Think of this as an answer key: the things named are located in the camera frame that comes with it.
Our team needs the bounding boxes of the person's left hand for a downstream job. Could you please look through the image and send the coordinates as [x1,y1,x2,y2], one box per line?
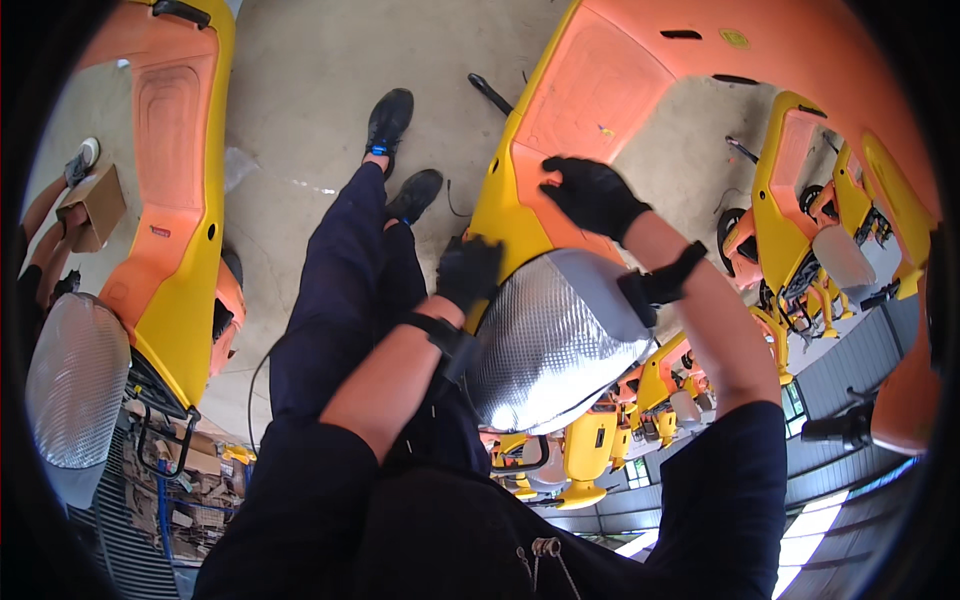
[435,232,505,313]

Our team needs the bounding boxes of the person's right hand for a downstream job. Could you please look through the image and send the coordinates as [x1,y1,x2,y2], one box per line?
[539,155,654,246]

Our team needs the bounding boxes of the orange yellow scooter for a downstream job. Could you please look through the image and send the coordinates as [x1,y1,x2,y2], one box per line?
[461,0,943,339]
[75,0,249,481]

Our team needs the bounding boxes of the black wrist band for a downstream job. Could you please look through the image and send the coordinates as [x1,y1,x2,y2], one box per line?
[401,310,483,385]
[616,240,709,330]

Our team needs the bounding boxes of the silver quilted seat cover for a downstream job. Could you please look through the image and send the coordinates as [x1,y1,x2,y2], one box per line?
[25,291,133,513]
[463,248,660,436]

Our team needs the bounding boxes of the person's legs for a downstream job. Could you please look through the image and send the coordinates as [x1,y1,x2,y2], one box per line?
[266,87,492,481]

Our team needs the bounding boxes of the black metal kickstand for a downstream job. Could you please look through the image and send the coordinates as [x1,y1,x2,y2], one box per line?
[467,72,516,118]

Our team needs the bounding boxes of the person's body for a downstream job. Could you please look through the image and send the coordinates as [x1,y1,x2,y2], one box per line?
[191,400,789,600]

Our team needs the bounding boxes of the row of orange yellow scooters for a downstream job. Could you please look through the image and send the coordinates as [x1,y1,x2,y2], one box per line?
[487,90,925,513]

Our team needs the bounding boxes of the blue cart of cardboard scraps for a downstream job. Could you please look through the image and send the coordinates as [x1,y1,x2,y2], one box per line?
[120,397,258,565]

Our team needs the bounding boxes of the brown cardboard box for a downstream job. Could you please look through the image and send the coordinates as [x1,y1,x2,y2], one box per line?
[55,164,128,255]

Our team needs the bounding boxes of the black cable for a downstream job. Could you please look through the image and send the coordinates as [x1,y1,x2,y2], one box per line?
[246,336,288,454]

